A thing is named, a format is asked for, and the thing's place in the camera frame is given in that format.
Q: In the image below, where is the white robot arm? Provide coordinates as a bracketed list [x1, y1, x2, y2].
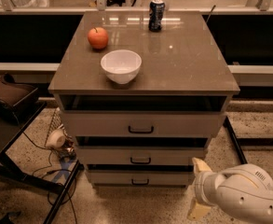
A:
[187, 158, 273, 224]

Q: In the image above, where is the grey drawer cabinet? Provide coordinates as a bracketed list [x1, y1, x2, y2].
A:
[48, 10, 240, 189]

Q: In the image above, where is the white round device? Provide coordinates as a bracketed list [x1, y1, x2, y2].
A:
[47, 129, 66, 148]

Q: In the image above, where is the white bowl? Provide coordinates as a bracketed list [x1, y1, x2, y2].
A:
[101, 49, 142, 84]

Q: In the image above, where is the red apple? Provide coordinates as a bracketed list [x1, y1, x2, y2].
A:
[88, 27, 109, 49]

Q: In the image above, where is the dark soda can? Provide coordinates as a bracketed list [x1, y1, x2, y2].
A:
[148, 0, 165, 32]

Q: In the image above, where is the black side table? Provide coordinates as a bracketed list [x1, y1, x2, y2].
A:
[0, 101, 82, 224]

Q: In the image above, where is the brown pouch on table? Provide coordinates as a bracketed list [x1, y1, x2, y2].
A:
[0, 73, 39, 117]

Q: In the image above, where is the black metal frame leg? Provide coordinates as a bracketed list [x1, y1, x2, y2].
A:
[224, 118, 248, 164]

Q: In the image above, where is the wire mesh basket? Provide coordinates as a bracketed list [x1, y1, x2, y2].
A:
[45, 108, 75, 159]

